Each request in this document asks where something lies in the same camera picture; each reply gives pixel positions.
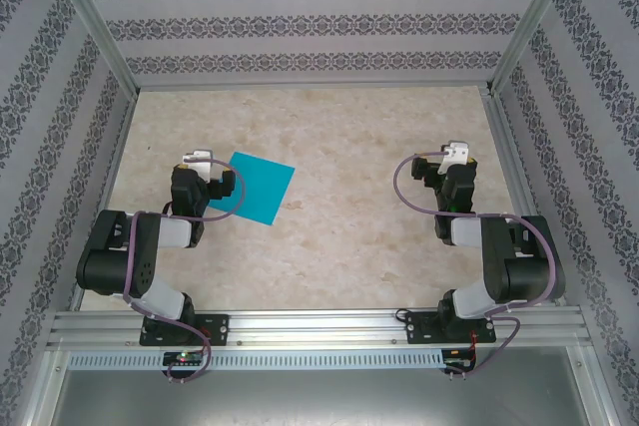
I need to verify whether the blue paper sheet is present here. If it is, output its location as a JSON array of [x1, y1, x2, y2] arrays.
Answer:
[[205, 151, 296, 225]]

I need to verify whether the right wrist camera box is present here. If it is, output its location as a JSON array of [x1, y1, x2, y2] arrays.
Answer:
[[438, 140, 471, 176]]

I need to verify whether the aluminium side rail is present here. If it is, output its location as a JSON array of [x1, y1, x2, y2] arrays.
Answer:
[[67, 91, 140, 312], [479, 86, 570, 308]]

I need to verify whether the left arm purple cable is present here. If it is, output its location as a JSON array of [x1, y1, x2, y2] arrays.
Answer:
[[122, 159, 247, 386]]

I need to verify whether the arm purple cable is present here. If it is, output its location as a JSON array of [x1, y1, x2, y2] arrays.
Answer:
[[392, 150, 559, 382], [122, 159, 247, 386]]

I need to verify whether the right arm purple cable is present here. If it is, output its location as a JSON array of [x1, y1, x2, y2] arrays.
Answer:
[[392, 150, 559, 382]]

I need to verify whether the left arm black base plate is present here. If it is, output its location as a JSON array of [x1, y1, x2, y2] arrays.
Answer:
[[138, 313, 231, 347]]

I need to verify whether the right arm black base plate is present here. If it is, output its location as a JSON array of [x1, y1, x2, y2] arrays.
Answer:
[[404, 309, 498, 346]]

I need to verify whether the aluminium frame crossbar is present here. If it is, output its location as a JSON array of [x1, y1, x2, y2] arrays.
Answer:
[[135, 79, 495, 93]]

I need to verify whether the aluminium frame post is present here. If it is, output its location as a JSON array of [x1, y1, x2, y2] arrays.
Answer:
[[488, 0, 584, 96], [22, 348, 71, 426], [38, 0, 140, 97], [568, 345, 620, 426]]

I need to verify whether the aluminium mounting rail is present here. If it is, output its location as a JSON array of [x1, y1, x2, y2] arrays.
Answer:
[[47, 309, 593, 350]]

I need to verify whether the slotted grey cable duct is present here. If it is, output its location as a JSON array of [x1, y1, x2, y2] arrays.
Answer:
[[67, 349, 446, 371]]

